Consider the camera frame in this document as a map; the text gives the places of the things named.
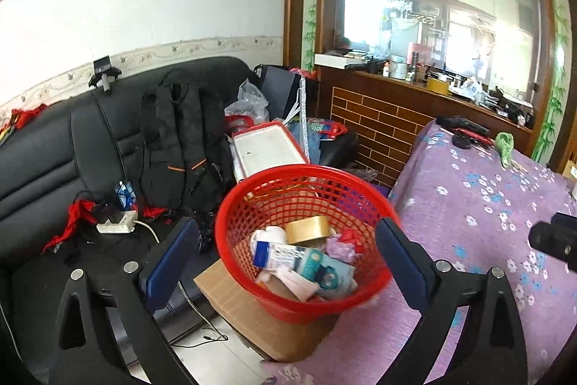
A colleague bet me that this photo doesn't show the pink red wrapper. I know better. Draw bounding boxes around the pink red wrapper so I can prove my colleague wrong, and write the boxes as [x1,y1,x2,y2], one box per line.
[325,229,365,265]

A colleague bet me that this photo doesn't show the blue white medicine box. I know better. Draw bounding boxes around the blue white medicine box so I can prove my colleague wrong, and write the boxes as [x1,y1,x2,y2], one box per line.
[252,241,311,271]

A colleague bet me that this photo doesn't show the yellow plastic lid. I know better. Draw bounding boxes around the yellow plastic lid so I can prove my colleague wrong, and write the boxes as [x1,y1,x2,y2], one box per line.
[285,216,331,245]

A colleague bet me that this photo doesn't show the teal cartoon tissue pack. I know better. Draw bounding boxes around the teal cartoon tissue pack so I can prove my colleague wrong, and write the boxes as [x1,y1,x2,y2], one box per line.
[294,248,358,300]

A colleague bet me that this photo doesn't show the white plastic bottle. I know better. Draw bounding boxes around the white plastic bottle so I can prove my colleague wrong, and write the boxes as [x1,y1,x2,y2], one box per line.
[250,226,287,252]

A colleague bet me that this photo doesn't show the red mesh trash basket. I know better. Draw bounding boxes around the red mesh trash basket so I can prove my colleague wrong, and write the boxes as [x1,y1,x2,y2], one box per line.
[215,164,398,323]

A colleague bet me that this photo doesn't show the purple floral tablecloth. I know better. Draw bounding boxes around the purple floral tablecloth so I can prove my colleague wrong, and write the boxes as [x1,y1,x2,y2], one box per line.
[263,123,576,384]

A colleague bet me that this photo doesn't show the white power strip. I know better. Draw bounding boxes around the white power strip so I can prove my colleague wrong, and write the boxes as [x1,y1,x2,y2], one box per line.
[96,210,138,235]

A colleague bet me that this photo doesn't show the green cloth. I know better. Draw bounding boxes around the green cloth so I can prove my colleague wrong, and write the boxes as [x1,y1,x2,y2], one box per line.
[493,132,514,169]

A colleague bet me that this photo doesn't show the black leather sofa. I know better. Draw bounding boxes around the black leather sofa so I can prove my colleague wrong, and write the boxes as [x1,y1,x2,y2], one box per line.
[1,57,256,384]

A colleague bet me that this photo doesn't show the black red tools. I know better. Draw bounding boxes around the black red tools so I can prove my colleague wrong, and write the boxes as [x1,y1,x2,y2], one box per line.
[435,115,493,146]

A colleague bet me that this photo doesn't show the black key fob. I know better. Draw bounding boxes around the black key fob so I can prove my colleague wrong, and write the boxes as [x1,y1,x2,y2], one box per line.
[452,133,472,149]

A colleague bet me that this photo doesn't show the cardboard box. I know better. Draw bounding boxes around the cardboard box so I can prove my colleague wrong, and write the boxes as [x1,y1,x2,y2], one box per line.
[195,261,338,363]

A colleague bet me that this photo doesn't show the black backpack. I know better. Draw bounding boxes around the black backpack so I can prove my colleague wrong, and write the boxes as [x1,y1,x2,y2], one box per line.
[133,69,235,222]

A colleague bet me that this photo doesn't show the wooden brick counter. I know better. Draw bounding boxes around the wooden brick counter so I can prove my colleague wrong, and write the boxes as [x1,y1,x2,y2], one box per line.
[315,65,535,189]

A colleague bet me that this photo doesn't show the red framed white board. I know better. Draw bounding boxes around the red framed white board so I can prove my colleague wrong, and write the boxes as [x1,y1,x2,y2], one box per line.
[230,122,309,183]

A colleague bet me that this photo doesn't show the clear plastic bag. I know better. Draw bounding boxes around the clear plastic bag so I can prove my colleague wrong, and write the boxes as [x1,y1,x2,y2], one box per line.
[224,79,270,125]

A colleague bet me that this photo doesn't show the dark shopping bag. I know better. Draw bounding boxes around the dark shopping bag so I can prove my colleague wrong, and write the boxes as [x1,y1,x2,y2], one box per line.
[253,64,319,121]

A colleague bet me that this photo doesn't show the black phone mount clamp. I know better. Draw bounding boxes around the black phone mount clamp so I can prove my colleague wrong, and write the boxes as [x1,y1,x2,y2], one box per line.
[88,56,121,95]

